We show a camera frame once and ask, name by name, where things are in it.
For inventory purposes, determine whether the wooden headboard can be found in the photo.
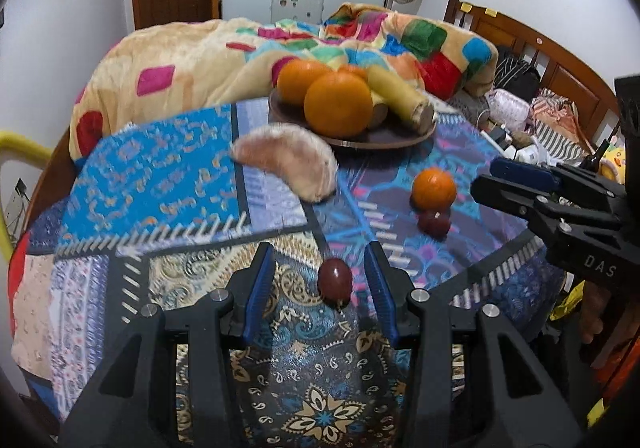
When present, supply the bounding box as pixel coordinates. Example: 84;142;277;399
444;0;618;145

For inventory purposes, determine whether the pink plush pillow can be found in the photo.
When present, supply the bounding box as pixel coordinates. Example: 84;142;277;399
486;89;530;132

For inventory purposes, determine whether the yellow padded chair frame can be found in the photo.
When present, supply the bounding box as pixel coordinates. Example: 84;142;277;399
1;130;52;262

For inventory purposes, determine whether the red grape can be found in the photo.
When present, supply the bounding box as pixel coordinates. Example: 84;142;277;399
317;257;352;309
418;211;451;240

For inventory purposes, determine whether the black bag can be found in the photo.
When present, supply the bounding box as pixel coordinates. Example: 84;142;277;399
494;45;541;103

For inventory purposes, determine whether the colourful patchwork fleece blanket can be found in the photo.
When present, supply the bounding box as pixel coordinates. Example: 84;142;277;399
68;3;499;163

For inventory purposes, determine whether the striped patterned cloth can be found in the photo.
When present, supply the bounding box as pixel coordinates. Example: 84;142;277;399
532;88;594;165

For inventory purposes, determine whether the dark purple plate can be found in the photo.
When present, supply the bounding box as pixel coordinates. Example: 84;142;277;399
267;88;440;151

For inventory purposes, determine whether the yellow banana piece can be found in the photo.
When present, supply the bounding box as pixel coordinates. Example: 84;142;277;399
367;65;435;135

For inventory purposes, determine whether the small mandarin orange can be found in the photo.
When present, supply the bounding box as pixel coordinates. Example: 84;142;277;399
411;168;457;211

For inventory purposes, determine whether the large orange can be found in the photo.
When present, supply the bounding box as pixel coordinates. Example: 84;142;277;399
303;71;372;138
277;58;332;106

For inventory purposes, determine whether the white box appliance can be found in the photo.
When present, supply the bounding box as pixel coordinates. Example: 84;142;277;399
270;0;324;24

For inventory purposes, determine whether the blue patterned bedspread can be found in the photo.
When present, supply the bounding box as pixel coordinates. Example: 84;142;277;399
10;98;564;447

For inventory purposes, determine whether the dark glass bottle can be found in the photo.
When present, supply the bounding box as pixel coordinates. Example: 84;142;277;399
579;138;610;174

